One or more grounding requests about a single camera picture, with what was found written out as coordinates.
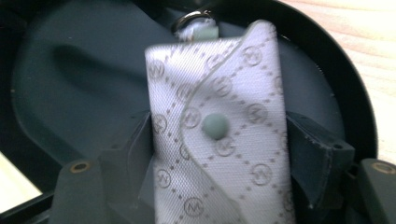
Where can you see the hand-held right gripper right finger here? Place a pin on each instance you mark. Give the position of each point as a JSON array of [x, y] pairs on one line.
[[314, 155]]

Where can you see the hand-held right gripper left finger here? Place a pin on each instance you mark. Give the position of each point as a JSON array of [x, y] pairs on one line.
[[130, 161]]

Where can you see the black tray with hook stand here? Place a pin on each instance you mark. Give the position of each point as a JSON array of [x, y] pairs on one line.
[[81, 93]]

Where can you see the grey patterned key pouch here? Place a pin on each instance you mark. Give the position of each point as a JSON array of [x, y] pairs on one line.
[[224, 93]]

